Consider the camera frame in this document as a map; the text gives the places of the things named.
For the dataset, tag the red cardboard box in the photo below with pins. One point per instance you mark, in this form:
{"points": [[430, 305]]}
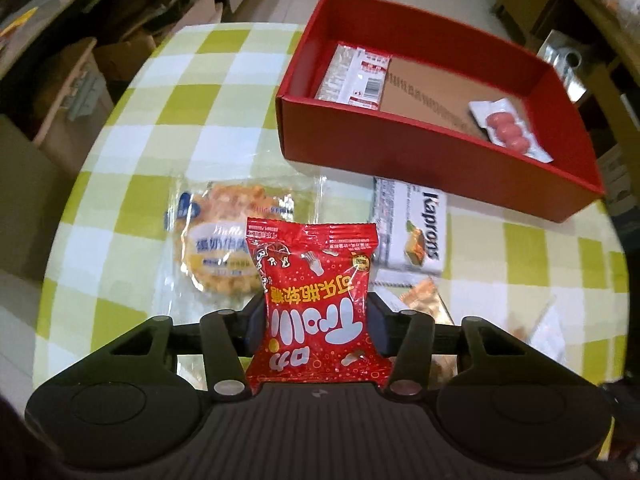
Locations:
{"points": [[423, 130]]}

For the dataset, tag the brown foil snack packet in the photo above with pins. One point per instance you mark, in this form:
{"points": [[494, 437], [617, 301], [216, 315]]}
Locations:
{"points": [[424, 297]]}

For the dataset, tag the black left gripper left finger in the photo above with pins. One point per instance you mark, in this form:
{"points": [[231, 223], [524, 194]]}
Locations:
{"points": [[226, 337]]}

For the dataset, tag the cardboard storage box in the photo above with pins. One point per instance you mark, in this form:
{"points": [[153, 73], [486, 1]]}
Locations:
{"points": [[72, 107]]}

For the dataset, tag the white Kaprons wafer pack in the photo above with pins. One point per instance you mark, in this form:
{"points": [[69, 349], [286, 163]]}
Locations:
{"points": [[412, 227]]}

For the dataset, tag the red white snack packet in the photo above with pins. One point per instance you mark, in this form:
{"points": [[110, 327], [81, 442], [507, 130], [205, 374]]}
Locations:
{"points": [[355, 77]]}

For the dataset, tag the pink balls snack packet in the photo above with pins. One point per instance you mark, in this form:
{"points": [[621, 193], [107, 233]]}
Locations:
{"points": [[508, 129]]}

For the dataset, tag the waffle cookie clear packet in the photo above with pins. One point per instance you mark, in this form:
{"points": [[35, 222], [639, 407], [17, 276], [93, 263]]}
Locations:
{"points": [[207, 265]]}

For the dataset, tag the brown cardboard liner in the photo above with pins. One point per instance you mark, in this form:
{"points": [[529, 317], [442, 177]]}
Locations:
{"points": [[439, 97]]}

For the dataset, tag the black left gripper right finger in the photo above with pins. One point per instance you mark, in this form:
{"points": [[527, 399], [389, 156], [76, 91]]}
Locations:
{"points": [[408, 337]]}

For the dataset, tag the red Trolli candy bag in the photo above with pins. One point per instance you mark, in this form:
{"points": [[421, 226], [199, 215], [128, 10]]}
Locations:
{"points": [[316, 281]]}

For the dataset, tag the green white checkered tablecloth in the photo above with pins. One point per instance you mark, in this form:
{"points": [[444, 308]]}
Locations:
{"points": [[202, 107]]}

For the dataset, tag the silver foil bag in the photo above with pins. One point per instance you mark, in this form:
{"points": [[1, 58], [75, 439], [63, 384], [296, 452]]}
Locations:
{"points": [[569, 58]]}

